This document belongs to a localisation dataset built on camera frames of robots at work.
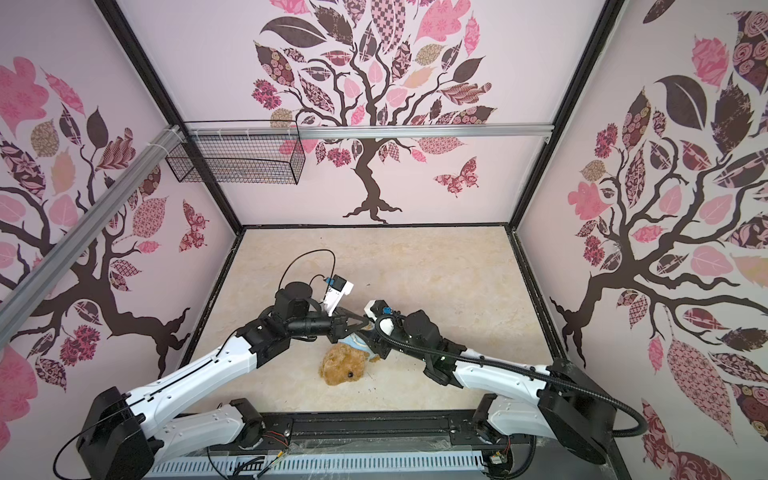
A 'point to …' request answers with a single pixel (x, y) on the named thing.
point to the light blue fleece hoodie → (357, 341)
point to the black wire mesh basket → (255, 151)
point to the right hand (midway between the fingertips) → (362, 319)
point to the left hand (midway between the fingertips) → (367, 328)
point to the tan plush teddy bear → (344, 364)
